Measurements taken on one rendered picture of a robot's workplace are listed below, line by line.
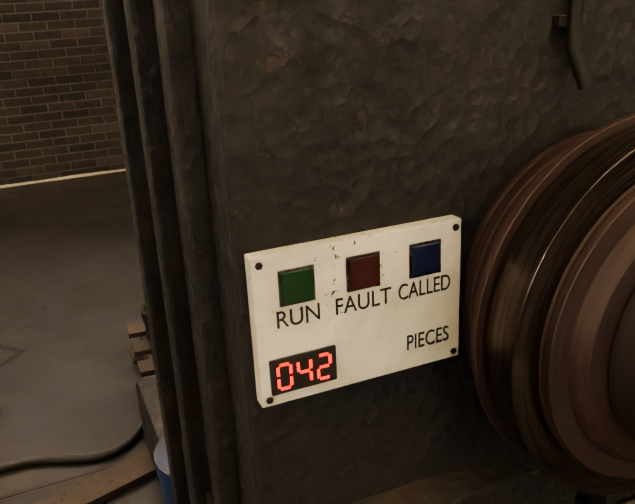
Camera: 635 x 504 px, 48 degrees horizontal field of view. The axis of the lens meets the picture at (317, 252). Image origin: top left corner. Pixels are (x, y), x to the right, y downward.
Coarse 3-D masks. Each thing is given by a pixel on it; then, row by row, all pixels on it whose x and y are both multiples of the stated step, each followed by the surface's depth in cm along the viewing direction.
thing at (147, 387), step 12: (144, 384) 244; (156, 384) 244; (144, 396) 237; (156, 396) 236; (144, 408) 233; (156, 408) 229; (144, 420) 241; (156, 420) 223; (144, 432) 250; (156, 432) 218; (156, 444) 218
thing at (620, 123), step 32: (608, 128) 78; (544, 160) 85; (512, 192) 85; (480, 224) 86; (512, 224) 77; (480, 256) 85; (480, 288) 79; (480, 320) 79; (480, 352) 81; (480, 384) 82
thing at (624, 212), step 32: (608, 224) 72; (576, 256) 73; (608, 256) 73; (576, 288) 72; (608, 288) 72; (576, 320) 74; (608, 320) 73; (544, 352) 75; (576, 352) 74; (608, 352) 74; (544, 384) 76; (576, 384) 75; (608, 384) 76; (576, 416) 78; (608, 416) 77; (576, 448) 80; (608, 448) 80
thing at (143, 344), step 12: (144, 300) 297; (144, 312) 294; (132, 324) 314; (144, 324) 298; (132, 336) 306; (144, 336) 307; (144, 348) 292; (132, 360) 312; (144, 360) 282; (144, 372) 274
